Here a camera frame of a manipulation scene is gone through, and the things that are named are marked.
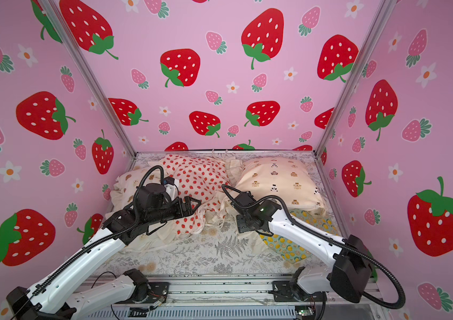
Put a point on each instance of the lemon print pillowcase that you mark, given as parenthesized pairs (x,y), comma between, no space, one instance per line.
(294,244)

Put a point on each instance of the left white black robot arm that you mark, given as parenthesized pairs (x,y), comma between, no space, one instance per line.
(54,297)

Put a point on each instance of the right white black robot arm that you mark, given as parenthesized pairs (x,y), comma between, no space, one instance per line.
(344,273)

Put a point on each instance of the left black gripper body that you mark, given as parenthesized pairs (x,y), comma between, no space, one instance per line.
(167,212)

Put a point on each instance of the grey fern print table cloth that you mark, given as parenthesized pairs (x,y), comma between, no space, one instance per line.
(216,251)

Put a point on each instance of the cream bear print pillow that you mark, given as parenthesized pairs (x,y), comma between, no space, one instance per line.
(121,195)

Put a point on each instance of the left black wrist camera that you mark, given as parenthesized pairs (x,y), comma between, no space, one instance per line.
(150,197)

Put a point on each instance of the red strawberry print ruffled pillowcase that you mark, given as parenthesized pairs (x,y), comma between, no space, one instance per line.
(199,178)

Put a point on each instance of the aluminium frame post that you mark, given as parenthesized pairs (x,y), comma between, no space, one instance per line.
(377,26)
(56,18)

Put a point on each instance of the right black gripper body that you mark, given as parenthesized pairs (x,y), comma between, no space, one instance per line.
(244,223)

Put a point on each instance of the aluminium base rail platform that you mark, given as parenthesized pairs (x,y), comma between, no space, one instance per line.
(227,297)

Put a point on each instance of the left aluminium frame post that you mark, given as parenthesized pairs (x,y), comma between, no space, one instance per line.
(56,18)

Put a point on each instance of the right aluminium frame post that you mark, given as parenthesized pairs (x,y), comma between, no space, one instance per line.
(377,26)

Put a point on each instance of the cream animal print ruffled pillowcase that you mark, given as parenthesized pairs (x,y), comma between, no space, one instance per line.
(280,176)

